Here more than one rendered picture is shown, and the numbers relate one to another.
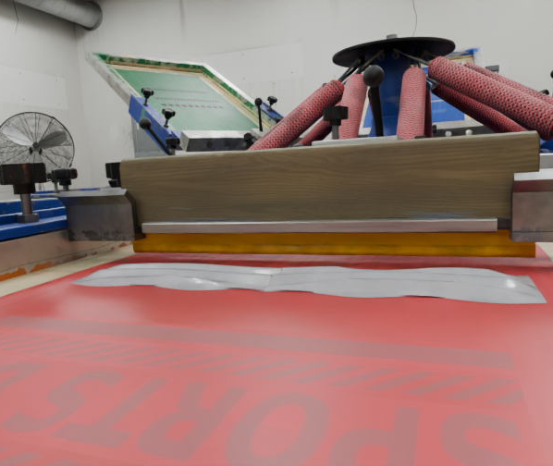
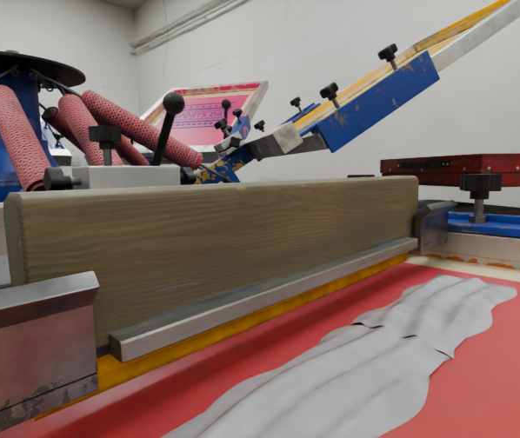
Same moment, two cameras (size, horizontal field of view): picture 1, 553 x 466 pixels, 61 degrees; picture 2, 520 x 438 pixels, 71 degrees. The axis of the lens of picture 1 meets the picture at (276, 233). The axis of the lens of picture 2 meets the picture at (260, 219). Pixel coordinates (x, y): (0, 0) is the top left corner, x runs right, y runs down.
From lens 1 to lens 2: 0.42 m
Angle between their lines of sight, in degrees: 64
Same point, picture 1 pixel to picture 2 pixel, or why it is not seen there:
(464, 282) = (470, 288)
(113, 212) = (31, 341)
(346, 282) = (464, 315)
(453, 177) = (394, 209)
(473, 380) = not seen: outside the picture
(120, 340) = not seen: outside the picture
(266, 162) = (293, 199)
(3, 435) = not seen: outside the picture
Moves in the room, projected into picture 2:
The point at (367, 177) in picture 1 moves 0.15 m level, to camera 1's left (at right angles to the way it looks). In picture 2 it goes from (359, 212) to (307, 243)
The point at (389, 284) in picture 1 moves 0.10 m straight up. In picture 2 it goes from (475, 305) to (483, 176)
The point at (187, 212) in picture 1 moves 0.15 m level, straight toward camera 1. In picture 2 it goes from (191, 290) to (507, 313)
